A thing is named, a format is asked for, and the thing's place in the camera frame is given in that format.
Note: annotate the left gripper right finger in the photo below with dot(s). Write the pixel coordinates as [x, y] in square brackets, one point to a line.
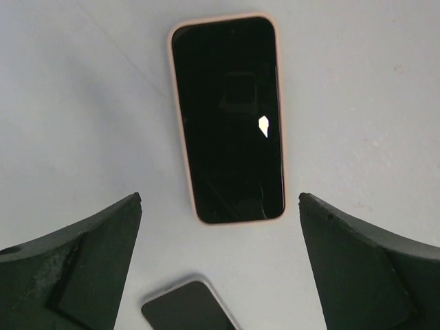
[366, 276]

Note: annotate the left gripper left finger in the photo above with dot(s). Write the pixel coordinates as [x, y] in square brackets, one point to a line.
[72, 278]

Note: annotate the bare phone silver edge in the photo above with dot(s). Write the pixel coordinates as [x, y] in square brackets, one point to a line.
[189, 303]

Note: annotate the phone in pink case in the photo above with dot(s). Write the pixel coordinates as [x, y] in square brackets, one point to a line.
[228, 98]

